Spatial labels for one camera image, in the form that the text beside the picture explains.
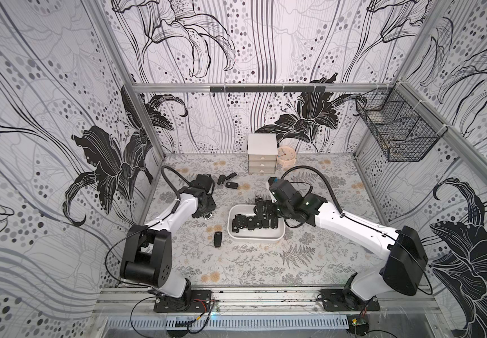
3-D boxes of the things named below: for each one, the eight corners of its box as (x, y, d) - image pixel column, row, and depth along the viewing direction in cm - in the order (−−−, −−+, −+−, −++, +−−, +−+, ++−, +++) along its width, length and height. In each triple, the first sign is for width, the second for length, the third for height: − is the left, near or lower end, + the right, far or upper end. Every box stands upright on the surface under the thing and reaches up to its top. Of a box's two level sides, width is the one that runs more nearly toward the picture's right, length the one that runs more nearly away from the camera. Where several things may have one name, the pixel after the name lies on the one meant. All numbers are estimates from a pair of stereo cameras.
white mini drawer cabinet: (248, 175, 113) (247, 156, 102) (248, 151, 124) (248, 132, 113) (276, 175, 113) (279, 156, 101) (273, 151, 124) (275, 132, 113)
